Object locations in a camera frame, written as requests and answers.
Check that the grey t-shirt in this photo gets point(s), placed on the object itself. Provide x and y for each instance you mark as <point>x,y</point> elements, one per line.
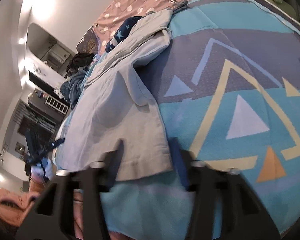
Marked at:
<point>116,104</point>

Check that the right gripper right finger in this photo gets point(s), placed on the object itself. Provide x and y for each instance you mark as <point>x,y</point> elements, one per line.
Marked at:
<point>243,216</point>

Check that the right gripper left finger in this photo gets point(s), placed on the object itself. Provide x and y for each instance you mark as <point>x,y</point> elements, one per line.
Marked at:
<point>52,215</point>

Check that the white ladder shelf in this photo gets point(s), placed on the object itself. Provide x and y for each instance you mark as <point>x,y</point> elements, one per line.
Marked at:
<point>56,105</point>

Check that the folded floral garment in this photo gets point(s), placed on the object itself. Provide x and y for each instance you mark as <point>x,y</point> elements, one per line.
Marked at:
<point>179,6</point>

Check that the blue patterned bedspread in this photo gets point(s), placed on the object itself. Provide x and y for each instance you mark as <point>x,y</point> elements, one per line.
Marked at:
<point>228,88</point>

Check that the navy star fleece blanket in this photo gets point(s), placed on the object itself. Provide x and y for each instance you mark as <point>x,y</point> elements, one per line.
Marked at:
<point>122,33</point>

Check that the blue denim garment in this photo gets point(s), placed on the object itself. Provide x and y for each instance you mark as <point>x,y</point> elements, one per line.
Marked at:
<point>71,89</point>

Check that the left white gloved hand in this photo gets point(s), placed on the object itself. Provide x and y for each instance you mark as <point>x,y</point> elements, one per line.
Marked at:
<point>39,173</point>

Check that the purple patterned headboard pillow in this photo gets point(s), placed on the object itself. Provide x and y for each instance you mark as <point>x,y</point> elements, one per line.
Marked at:
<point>90,42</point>

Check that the dark clothes pile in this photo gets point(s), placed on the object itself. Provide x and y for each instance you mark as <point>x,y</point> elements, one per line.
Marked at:
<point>80,60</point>

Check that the left pink sleeved forearm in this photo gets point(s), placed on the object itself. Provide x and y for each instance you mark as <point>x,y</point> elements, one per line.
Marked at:
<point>15,207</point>

